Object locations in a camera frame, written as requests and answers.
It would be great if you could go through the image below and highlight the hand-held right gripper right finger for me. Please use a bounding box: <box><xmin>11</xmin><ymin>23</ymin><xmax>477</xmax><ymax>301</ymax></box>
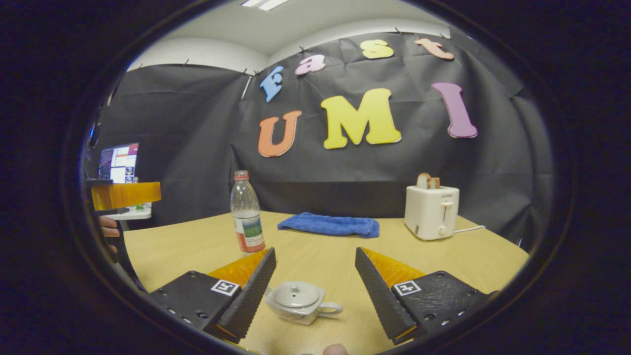
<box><xmin>355</xmin><ymin>247</ymin><xmax>498</xmax><ymax>346</ymax></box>

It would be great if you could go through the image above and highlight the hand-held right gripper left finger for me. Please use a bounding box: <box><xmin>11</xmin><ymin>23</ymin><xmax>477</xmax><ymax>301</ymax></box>
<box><xmin>148</xmin><ymin>247</ymin><xmax>277</xmax><ymax>345</ymax></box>

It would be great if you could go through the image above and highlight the white teacup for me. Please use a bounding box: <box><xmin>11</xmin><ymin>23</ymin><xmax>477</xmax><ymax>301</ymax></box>
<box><xmin>265</xmin><ymin>281</ymin><xmax>344</xmax><ymax>326</ymax></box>

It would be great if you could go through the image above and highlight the clear plastic water bottle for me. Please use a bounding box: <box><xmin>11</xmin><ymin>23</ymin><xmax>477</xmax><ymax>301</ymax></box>
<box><xmin>230</xmin><ymin>170</ymin><xmax>266</xmax><ymax>254</ymax></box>

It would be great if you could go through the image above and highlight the white side table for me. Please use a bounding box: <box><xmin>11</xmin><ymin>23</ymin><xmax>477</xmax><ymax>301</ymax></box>
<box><xmin>106</xmin><ymin>203</ymin><xmax>152</xmax><ymax>221</ymax></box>

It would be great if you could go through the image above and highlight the computer monitor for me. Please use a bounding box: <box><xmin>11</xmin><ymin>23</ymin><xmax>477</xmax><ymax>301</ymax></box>
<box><xmin>99</xmin><ymin>143</ymin><xmax>140</xmax><ymax>184</ymax></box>

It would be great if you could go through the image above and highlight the blue towel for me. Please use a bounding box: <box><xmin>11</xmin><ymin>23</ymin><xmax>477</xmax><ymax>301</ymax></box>
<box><xmin>277</xmin><ymin>212</ymin><xmax>381</xmax><ymax>239</ymax></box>

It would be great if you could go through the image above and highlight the white toaster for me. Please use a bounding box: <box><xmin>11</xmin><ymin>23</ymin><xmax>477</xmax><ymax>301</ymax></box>
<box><xmin>404</xmin><ymin>185</ymin><xmax>460</xmax><ymax>241</ymax></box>

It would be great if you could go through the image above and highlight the ceiling light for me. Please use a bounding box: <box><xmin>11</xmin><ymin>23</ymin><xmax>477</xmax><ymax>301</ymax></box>
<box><xmin>242</xmin><ymin>0</ymin><xmax>292</xmax><ymax>12</ymax></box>

